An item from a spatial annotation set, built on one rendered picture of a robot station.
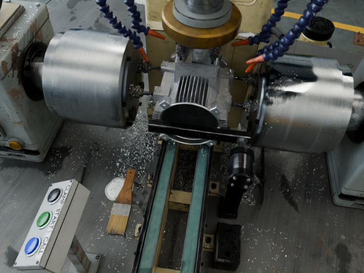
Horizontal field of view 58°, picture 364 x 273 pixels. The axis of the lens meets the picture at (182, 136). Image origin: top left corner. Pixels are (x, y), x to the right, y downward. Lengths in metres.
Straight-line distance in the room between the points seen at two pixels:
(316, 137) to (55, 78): 0.62
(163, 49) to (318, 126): 0.45
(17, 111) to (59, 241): 0.41
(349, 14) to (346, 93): 2.83
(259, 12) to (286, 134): 0.37
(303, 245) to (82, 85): 0.69
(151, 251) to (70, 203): 0.22
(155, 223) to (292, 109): 0.41
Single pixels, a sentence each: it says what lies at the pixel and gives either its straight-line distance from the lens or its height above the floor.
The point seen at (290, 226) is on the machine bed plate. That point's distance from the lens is 0.98.
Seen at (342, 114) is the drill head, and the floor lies 1.11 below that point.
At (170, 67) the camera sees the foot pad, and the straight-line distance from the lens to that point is 0.89.
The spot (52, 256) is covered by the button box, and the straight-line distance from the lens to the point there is 0.64.
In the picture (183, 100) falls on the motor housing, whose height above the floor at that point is 1.10.
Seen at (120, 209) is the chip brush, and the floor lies 0.81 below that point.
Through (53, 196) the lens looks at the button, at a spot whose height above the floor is 1.07.
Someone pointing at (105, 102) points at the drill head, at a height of 1.08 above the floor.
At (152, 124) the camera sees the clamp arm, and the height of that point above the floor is 1.03.
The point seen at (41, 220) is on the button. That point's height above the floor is 1.07.
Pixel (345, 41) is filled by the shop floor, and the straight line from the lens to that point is 3.24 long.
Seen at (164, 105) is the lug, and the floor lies 1.07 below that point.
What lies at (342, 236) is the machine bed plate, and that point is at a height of 0.80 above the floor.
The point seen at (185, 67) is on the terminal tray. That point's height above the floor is 1.13.
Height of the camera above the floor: 1.64
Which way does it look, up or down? 51 degrees down
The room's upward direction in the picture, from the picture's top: 3 degrees clockwise
